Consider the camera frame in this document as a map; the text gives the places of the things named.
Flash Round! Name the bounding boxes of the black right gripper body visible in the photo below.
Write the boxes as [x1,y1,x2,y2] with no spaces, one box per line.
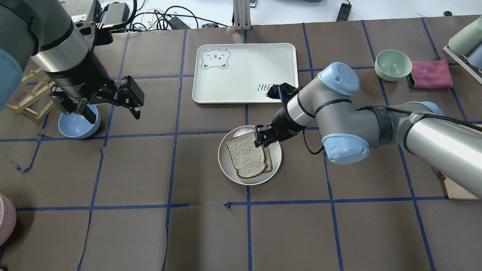
[255,113,306,148]

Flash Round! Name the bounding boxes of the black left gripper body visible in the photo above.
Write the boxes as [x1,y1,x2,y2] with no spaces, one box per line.
[49,75,145,113]

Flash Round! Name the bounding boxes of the bread slice with crust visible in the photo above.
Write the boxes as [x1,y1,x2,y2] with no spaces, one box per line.
[224,131,267,179]

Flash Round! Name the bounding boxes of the round white plate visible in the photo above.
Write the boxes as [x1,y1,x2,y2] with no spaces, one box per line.
[218,125,282,186]

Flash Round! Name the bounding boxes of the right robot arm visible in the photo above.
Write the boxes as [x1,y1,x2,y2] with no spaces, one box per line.
[255,62,482,198]

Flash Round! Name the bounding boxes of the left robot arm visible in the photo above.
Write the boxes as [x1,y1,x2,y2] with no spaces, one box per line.
[0,0,145,124]

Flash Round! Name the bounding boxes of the bread slice on plate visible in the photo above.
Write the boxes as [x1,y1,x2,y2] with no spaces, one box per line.
[263,147,273,173]

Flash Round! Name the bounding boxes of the light blue bowl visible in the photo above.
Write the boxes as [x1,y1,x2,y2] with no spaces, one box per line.
[58,104,101,139]

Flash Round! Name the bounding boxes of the fried egg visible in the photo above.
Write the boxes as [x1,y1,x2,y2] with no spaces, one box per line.
[233,128,254,138]

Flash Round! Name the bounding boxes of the wooden cup rack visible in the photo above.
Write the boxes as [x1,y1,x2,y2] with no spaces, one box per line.
[6,68,55,125]

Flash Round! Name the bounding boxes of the cream bear serving tray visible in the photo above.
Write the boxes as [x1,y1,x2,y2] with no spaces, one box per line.
[192,43,299,104]

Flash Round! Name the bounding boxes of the light green bowl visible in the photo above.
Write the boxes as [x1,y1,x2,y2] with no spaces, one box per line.
[375,50,413,82]

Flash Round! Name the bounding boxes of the black power adapter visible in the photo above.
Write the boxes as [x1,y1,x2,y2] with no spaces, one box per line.
[336,2,352,22]

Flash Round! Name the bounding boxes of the pink bowl with ice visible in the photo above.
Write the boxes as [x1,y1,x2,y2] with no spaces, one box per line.
[0,194,17,246]

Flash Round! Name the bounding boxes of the pink folded cloth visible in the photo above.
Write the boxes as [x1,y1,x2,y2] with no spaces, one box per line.
[407,59,453,89]

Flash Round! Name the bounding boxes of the wooden cutting board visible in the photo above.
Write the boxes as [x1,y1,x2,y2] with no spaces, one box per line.
[438,171,481,201]

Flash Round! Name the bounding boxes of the blue cup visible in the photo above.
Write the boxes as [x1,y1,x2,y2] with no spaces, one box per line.
[468,43,482,69]

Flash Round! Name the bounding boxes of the green cup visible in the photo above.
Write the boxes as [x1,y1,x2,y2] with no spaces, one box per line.
[448,17,482,55]

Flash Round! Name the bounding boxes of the aluminium frame post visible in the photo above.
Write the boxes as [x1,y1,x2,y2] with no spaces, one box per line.
[233,0,252,31]

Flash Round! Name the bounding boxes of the white wire cup rack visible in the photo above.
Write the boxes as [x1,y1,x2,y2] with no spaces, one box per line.
[443,45,482,84]

